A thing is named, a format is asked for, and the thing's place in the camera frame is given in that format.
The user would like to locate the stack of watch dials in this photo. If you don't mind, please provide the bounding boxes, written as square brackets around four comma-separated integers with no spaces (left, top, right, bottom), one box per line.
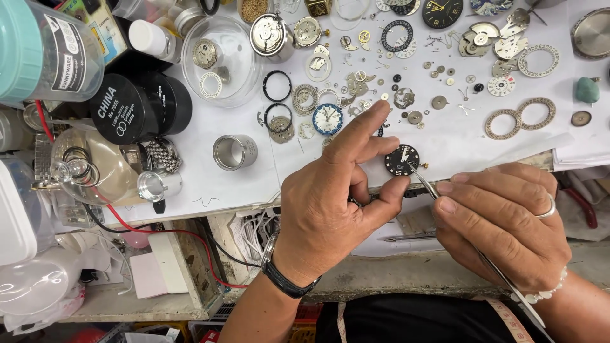
[375,0,421,17]

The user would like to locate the clear plastic parts box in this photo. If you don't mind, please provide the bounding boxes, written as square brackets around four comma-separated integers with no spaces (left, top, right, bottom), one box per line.
[51,190,106,229]

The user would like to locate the black round gasket box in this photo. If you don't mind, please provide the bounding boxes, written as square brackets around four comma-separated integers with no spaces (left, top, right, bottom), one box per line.
[89,72,160,146]
[138,71,193,137]

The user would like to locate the person's black shirt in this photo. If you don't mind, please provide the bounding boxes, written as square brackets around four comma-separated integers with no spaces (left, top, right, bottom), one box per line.
[315,293,556,343]

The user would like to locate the person's left hand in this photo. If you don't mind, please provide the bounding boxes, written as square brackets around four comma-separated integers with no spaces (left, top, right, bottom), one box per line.
[274,100,413,287]

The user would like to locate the stack of white paper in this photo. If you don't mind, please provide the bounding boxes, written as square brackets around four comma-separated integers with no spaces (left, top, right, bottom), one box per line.
[552,132,610,172]

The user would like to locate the stack of date rings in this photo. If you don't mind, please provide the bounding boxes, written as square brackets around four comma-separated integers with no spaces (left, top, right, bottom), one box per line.
[291,84,319,117]

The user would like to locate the bunch of black o-rings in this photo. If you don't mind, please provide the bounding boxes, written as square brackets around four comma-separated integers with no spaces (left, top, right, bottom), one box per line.
[62,146,101,188]

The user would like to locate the thin white date ring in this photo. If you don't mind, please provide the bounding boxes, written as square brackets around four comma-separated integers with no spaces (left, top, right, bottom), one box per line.
[317,88,342,108]

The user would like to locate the steel watch case with movement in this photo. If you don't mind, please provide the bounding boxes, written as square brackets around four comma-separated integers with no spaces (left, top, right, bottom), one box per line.
[249,13,296,64]

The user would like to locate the large white date ring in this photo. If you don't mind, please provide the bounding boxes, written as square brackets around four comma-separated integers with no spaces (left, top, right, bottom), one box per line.
[517,44,561,79]

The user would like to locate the yellow green carton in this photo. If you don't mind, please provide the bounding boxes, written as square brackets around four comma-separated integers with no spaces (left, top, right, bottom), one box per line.
[57,0,129,66]

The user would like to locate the blue wave watch dial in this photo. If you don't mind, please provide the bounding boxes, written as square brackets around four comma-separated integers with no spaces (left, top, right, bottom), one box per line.
[469,0,515,17]

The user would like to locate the yellow plastic crate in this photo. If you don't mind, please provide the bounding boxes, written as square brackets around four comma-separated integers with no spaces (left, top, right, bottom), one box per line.
[132,321,192,343]

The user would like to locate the white cloth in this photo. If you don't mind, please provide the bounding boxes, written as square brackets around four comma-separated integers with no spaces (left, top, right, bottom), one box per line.
[554,188,610,242]

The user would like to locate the white bead bracelet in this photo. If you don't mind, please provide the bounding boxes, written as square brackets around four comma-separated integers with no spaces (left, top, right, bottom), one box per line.
[511,266,569,305]

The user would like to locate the clear glass dome cover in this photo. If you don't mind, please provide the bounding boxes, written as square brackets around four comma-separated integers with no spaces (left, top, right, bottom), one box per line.
[181,16,264,109]

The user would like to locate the black dial with gold numerals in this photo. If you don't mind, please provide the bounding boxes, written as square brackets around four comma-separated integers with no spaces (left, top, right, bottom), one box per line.
[422,0,464,30]

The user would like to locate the tin of brown grains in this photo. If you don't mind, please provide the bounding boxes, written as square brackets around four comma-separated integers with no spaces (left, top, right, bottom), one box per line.
[236,0,273,25]

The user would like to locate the red cable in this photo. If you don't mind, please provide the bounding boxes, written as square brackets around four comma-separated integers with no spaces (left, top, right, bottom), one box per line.
[34,100,249,289]

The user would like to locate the steel tweezers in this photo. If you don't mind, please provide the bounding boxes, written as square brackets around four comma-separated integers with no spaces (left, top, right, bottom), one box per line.
[383,232,437,243]
[408,163,548,329]

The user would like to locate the clear plastic bag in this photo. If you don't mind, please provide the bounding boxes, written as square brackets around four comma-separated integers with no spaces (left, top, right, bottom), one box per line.
[0,245,87,329]

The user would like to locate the silver finger ring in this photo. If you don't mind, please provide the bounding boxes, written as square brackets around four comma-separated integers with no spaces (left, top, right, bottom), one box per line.
[535,193,557,220]

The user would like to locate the black gasket ring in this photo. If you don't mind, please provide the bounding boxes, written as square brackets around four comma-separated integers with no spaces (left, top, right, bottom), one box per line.
[262,70,293,103]
[263,102,294,134]

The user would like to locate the blue and white watch dial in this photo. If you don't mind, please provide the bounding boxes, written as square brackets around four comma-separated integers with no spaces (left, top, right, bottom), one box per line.
[312,103,345,137]

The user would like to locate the black cable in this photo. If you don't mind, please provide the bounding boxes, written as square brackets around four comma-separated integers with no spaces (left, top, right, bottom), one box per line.
[83,202,264,268]

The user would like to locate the black date ring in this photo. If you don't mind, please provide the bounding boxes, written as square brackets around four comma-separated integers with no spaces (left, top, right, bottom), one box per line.
[380,19,415,53]

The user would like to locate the steel gear train bridge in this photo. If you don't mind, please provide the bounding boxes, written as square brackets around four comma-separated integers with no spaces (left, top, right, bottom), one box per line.
[393,87,416,110]

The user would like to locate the white capped bottle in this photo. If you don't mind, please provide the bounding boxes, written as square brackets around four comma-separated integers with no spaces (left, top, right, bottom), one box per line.
[128,19,184,65]

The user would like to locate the steel cylinder tube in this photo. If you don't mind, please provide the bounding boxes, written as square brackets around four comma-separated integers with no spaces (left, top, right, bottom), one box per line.
[213,134,259,172]

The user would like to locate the person's right hand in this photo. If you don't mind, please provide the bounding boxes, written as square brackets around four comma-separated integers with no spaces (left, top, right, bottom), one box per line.
[432,162,573,295]

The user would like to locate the white movement holder ring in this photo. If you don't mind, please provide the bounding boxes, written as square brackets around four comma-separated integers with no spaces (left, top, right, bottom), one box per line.
[305,45,333,83]

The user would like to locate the small round metal tin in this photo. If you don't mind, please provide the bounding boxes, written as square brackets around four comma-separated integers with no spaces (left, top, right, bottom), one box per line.
[173,6,207,39]

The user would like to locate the red handled tool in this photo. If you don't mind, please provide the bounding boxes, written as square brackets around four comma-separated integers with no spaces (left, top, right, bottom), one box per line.
[561,186,599,230]

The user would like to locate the scatter of small watch gears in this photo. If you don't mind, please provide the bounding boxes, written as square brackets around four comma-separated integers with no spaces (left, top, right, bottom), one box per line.
[334,29,486,133]

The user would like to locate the white plastic container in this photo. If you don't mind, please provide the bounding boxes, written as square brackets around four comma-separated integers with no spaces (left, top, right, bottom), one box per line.
[0,159,56,266]

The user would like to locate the small steel bridge plate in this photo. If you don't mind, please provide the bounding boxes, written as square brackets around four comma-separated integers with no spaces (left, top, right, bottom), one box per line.
[492,58,520,78]

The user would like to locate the small steel cup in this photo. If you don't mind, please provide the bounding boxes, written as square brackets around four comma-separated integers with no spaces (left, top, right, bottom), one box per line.
[137,170,184,203]

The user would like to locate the steel mesh watch bracelet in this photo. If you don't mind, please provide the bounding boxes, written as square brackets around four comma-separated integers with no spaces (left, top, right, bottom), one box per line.
[32,131,54,187]

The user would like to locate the black dial watch movement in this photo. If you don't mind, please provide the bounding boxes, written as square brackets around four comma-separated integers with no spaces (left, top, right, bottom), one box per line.
[384,144,430,178]

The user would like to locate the black strap wristwatch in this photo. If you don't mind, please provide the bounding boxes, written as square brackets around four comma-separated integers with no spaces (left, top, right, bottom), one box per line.
[261,232,321,300]

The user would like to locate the green cleaning putty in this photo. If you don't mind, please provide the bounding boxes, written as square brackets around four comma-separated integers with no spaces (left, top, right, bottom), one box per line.
[574,76,601,105]

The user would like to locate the bundle of white cables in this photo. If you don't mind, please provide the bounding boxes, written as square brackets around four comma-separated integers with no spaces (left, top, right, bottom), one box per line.
[229,209,283,268]

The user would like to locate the bare watch movement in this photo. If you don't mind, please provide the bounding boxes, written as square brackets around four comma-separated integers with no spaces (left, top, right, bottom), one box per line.
[192,38,219,70]

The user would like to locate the steel rotor with bridge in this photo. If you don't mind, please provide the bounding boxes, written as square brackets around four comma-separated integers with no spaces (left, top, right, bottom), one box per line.
[458,21,501,58]

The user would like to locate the clear watch crystal ring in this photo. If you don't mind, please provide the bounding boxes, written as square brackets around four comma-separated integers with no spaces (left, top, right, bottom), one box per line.
[330,0,371,32]

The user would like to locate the white block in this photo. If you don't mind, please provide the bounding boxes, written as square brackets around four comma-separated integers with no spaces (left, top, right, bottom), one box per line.
[148,232,190,295]

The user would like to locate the clear jar with teal lid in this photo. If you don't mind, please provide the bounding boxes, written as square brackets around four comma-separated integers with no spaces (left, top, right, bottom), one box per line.
[0,0,105,104]

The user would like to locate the clear glass flask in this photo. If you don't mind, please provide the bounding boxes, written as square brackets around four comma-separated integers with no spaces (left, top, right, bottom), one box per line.
[50,126,142,206]

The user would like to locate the steel case back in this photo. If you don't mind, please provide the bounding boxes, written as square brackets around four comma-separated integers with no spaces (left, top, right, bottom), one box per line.
[570,7,610,61]

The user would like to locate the tan date ring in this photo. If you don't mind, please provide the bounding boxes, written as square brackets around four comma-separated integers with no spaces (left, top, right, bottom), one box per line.
[484,109,523,142]
[517,97,557,131]

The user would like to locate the small white date disc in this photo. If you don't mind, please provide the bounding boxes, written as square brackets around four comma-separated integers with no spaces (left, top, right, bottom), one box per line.
[487,75,517,98]

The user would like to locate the grey movement plate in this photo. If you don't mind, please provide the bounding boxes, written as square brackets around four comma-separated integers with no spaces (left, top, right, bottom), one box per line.
[268,116,295,145]

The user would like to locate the pink notepad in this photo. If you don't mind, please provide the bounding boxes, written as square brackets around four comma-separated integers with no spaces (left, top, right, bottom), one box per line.
[130,252,168,300]

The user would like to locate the watch movement with crown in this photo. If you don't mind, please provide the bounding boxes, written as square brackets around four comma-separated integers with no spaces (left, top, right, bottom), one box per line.
[293,17,331,49]

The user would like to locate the orange plastic crate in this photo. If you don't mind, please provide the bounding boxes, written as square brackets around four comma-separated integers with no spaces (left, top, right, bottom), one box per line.
[285,302,326,343]

